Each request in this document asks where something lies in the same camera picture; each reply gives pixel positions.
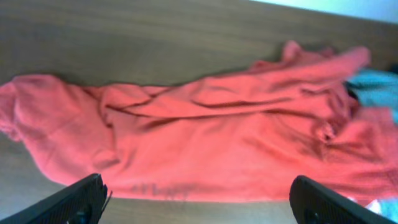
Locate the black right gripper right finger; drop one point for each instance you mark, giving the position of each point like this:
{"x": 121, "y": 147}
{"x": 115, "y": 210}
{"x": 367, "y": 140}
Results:
{"x": 313, "y": 203}

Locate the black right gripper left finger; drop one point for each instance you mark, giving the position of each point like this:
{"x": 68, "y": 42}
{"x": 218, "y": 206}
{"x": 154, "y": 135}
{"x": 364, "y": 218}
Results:
{"x": 81, "y": 202}

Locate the orange red t-shirt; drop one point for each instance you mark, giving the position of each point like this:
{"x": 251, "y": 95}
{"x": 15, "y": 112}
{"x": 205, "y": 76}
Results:
{"x": 235, "y": 137}

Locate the red printed t-shirt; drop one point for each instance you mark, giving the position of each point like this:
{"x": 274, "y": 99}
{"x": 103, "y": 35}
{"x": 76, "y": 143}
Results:
{"x": 379, "y": 211}

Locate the grey t-shirt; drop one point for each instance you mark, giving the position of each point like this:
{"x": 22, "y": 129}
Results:
{"x": 375, "y": 88}

